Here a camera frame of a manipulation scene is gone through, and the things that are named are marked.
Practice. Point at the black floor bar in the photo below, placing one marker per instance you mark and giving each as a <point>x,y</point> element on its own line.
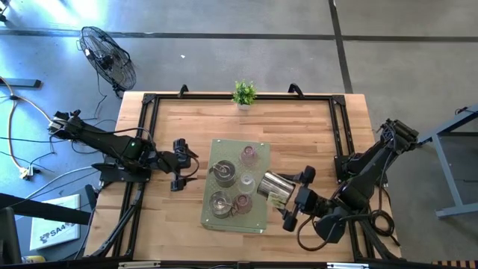
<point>20,83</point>

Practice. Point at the green plant in white pot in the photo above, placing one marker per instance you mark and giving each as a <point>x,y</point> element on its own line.
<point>244,93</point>

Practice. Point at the left arm's gripper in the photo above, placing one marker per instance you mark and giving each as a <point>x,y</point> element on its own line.
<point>179,162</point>

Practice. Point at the black aluminium table frame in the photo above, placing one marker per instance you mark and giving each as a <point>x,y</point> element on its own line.
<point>280,97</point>

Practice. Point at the grey metal desk frame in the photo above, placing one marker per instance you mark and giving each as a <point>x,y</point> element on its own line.
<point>445,168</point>

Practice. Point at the black chair back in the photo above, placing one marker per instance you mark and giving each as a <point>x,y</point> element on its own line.
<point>9,239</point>

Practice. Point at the green perforated metal shelf riser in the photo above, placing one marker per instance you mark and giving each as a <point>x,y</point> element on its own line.
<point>224,224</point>

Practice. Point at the small yellow object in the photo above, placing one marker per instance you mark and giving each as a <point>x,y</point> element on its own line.
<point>33,259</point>

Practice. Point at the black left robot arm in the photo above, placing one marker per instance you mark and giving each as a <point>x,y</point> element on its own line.
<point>104,140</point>

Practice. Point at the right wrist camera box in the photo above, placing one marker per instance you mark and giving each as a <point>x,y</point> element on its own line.
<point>330,229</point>

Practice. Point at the white printed box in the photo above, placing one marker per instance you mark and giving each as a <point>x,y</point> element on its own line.
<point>52,224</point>

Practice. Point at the silver metal bracket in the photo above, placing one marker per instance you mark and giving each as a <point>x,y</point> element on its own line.
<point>347,266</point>
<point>138,264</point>

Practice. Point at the black floor fan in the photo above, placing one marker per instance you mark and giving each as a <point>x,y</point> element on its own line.
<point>108,60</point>

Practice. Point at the brown striped object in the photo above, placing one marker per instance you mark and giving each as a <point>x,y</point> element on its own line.
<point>455,264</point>

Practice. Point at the right arm's gripper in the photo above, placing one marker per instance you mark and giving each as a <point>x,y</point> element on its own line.
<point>306,198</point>

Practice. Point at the black slanted beam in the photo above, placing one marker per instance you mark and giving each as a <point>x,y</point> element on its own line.
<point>37,209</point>

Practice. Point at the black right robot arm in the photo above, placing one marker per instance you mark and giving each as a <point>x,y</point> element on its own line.
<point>369,168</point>

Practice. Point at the clear glass candle holder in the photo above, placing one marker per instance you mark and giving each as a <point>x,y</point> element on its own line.
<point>246,184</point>

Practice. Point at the white power plug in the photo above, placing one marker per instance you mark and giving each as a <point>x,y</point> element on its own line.
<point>26,172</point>

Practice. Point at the silver scented candle tin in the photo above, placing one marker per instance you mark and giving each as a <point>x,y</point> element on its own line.
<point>220,204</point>
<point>276,186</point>
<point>225,175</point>

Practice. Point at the pink ribbed glass candle holder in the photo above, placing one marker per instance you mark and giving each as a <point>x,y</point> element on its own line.
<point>243,204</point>
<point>248,156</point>

